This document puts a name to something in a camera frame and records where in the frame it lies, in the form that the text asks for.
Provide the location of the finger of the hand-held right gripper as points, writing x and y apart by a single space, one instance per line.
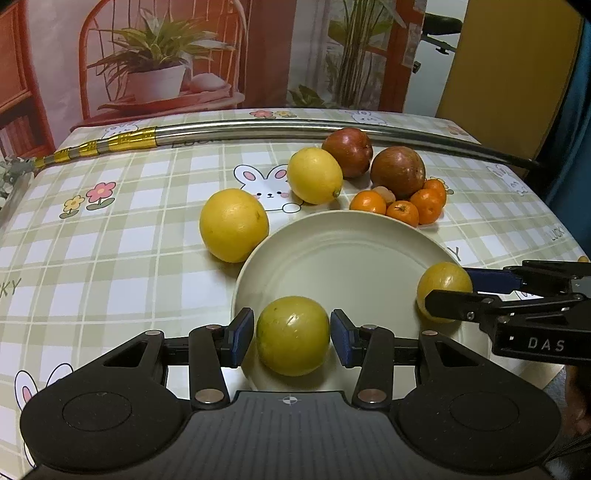
455 302
489 280

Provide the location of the metal rod with gold tape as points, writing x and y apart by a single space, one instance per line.
277 128

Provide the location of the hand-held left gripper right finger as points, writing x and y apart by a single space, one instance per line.
341 337

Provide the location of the yellow board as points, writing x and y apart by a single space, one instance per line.
503 69

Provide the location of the grey metal fixture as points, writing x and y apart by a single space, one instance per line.
14 180

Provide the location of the round yellow-green fruit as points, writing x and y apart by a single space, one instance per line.
293 337
443 278

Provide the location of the red apple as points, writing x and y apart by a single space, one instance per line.
348 152

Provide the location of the large yellow orange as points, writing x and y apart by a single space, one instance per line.
233 226

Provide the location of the checked rabbit print tablecloth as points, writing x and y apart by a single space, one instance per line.
138 258

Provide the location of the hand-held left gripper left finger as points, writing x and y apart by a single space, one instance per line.
242 337

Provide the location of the small tan fruit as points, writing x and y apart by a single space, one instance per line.
385 194

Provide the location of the small orange tangerine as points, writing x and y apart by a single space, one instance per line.
402 214
429 205
367 204
437 186

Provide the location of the dark blue cloth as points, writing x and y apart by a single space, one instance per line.
575 138

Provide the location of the cream round plate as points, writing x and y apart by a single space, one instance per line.
341 258

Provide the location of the yellow lemon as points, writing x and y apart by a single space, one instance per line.
315 175

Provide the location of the brown pomegranate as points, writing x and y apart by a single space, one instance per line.
398 171

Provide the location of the printed plant wall poster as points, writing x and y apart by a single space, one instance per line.
277 46

